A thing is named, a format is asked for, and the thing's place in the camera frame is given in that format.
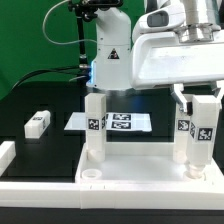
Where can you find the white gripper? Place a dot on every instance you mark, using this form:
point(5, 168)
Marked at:
point(159, 60)

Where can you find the white desk top tray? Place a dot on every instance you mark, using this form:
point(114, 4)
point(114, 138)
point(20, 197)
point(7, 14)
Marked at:
point(132, 162)

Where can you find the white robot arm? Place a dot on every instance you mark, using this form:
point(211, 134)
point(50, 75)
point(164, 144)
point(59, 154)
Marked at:
point(110, 70)

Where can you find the black marker plate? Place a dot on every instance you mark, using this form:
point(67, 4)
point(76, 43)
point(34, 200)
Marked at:
point(114, 122)

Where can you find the white U-shaped fence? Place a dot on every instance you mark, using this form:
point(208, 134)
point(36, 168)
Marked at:
point(203, 194)

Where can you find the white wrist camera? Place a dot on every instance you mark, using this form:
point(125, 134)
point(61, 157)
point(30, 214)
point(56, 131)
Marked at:
point(160, 20)

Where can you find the black camera stand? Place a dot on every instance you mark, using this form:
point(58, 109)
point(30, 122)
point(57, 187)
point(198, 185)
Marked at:
point(85, 11)

